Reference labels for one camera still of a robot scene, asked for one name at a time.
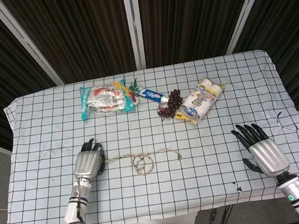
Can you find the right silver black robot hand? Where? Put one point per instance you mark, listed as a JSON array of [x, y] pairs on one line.
[[264, 155]]

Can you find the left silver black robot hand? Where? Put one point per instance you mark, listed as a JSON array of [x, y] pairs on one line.
[[87, 165]]

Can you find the teal silver snack bag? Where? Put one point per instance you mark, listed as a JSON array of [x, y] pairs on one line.
[[104, 101]]

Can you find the white black grid tablecloth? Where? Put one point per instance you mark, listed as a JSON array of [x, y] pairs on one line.
[[155, 143]]

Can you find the white cups yellow package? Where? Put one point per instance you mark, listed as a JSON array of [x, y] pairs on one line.
[[200, 101]]

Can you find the green yellow small packet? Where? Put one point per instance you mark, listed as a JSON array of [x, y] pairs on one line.
[[129, 90]]

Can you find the blue white toothpaste tube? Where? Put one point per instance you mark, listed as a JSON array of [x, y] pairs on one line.
[[152, 94]]

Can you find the dark red grape bunch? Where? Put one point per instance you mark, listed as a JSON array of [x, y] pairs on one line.
[[170, 105]]

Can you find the white metal frame post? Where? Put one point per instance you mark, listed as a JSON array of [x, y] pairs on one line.
[[252, 2], [134, 23], [24, 42]]

